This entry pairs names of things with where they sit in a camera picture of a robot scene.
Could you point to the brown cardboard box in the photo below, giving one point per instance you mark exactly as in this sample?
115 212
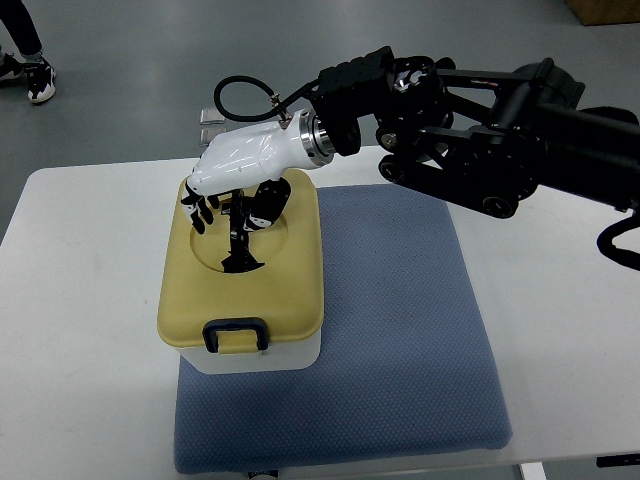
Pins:
605 12

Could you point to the blue padded mat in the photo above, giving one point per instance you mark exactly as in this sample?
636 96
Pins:
405 366

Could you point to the upper metal floor plate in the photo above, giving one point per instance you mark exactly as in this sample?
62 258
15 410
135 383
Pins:
210 116

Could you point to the yellow box lid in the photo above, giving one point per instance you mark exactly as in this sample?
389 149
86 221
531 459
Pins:
275 276

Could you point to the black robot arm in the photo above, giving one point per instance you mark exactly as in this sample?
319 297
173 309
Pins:
485 140

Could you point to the black white sneaker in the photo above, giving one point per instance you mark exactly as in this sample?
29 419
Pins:
41 81
10 68

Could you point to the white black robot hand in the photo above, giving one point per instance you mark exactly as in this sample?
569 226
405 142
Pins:
255 155

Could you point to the black table bracket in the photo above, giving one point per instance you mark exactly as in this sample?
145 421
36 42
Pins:
614 461

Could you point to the white storage box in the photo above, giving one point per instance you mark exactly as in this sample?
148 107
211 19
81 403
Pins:
278 356

